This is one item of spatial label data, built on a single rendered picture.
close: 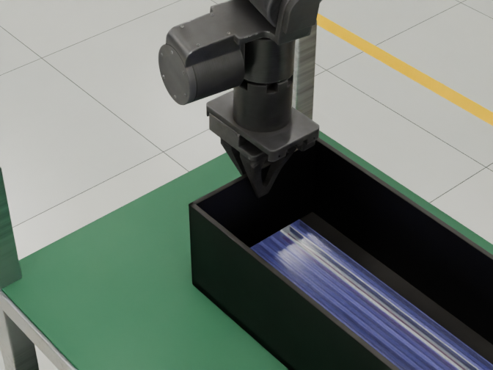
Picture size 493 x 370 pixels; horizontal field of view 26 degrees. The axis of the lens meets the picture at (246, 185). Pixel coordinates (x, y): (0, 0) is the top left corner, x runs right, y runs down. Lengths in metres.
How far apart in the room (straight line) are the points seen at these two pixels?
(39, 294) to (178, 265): 0.15
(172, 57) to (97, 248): 0.30
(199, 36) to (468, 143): 2.04
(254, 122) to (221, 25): 0.12
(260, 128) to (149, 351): 0.24
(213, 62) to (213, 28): 0.03
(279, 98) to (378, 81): 2.13
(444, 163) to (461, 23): 0.72
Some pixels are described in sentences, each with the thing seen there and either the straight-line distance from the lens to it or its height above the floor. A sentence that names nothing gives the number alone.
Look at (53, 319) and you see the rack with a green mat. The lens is 1.10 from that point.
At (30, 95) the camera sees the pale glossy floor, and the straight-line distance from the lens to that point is 3.11.
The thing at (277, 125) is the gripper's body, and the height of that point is 1.13.
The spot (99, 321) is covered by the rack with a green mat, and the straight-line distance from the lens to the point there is 1.09.
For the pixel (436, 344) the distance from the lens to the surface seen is 1.02.
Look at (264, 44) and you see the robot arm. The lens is 0.97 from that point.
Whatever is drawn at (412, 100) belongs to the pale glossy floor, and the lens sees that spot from 3.06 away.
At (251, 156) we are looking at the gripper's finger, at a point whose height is 1.11.
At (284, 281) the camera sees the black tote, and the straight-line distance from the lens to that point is 0.97.
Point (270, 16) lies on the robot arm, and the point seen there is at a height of 1.27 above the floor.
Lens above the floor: 1.74
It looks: 40 degrees down
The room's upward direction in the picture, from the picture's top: straight up
